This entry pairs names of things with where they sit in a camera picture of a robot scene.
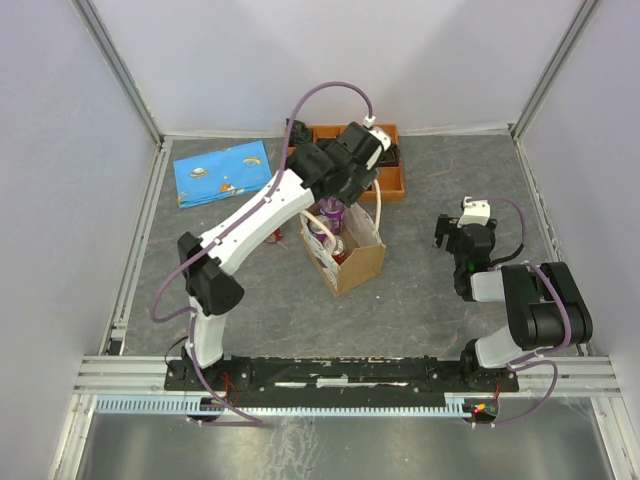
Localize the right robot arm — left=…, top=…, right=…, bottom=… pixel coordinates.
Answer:
left=434, top=214, right=593, bottom=391

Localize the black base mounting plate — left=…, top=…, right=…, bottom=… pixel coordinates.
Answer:
left=164, top=355, right=521, bottom=407

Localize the blue printed folded cloth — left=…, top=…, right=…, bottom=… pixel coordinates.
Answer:
left=173, top=141, right=272, bottom=209

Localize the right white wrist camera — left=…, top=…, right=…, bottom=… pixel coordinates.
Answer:
left=457, top=196, right=491, bottom=228

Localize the red cola can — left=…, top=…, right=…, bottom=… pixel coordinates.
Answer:
left=323, top=235, right=347, bottom=265
left=265, top=227, right=283, bottom=244

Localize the aluminium frame rail front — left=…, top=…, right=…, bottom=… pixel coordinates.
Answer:
left=74, top=356, right=622, bottom=398

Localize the purple can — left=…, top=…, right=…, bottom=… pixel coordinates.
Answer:
left=308, top=215, right=332, bottom=243
left=318, top=197, right=345, bottom=235

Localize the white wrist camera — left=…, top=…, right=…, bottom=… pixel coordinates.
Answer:
left=457, top=196, right=491, bottom=228
left=363, top=115, right=392, bottom=155

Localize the right aluminium corner post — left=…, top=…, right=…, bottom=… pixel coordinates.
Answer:
left=508, top=0, right=601, bottom=139

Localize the aluminium corner post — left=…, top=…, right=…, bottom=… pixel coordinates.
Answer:
left=508, top=0, right=601, bottom=139
left=71, top=0, right=164, bottom=145

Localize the brown canvas bag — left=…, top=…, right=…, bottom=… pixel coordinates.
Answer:
left=299, top=180, right=386, bottom=296

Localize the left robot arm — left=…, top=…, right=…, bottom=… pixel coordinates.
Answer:
left=178, top=122, right=392, bottom=390

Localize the blue slotted cable duct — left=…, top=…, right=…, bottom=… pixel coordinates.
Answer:
left=95, top=395, right=470, bottom=419

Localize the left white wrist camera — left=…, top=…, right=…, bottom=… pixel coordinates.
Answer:
left=363, top=115, right=392, bottom=155

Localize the left aluminium corner post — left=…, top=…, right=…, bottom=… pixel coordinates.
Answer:
left=71, top=0, right=164, bottom=145

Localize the orange wooden divided tray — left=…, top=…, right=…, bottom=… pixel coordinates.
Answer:
left=285, top=124, right=405, bottom=202

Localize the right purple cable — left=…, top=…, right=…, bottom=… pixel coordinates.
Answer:
left=469, top=195, right=575, bottom=429

